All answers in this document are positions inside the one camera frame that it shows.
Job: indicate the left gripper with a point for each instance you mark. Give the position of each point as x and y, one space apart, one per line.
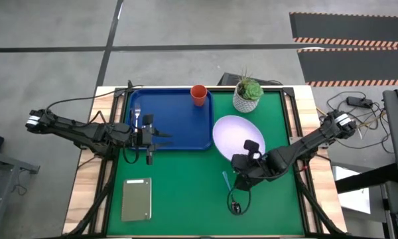
148 139

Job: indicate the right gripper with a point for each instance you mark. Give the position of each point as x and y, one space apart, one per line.
260 164

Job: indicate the silver metal fork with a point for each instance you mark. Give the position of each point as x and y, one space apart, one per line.
137 111

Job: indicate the lavender round plate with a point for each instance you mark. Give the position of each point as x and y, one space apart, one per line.
232 132

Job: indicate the orange plastic cup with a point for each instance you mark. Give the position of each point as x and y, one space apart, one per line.
199 94

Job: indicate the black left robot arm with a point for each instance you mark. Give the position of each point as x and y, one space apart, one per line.
86 132

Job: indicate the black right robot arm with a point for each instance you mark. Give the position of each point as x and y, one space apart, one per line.
305 142

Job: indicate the blue plastic tray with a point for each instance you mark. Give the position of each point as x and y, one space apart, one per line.
182 126

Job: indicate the green table mat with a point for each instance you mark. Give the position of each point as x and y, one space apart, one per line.
192 192

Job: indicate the succulent in white patterned pot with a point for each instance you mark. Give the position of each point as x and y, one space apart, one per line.
247 96

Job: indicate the wooden table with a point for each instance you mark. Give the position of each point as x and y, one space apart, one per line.
83 186

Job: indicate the black box behind table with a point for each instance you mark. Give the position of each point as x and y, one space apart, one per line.
229 79

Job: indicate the white paper sheet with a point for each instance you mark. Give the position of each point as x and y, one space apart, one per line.
351 199

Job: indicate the black bar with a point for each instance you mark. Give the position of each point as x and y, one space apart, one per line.
368 177

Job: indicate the black power adapter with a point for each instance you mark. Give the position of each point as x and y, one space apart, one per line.
358 101

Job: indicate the black hazard-striped floor mat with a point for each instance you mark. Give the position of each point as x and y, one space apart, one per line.
351 26
351 66

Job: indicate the grey metal desk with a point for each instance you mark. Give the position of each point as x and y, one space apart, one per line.
6 162

